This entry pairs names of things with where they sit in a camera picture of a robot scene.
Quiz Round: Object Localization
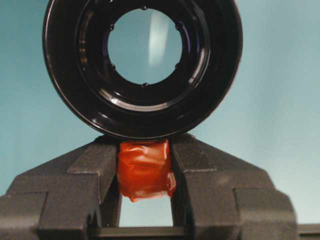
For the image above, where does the black cup holder red handle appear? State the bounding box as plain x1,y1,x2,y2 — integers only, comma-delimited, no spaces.
41,0,244,204

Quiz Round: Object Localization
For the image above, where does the blue-green table cloth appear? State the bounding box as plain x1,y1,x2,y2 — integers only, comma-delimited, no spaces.
0,0,320,227

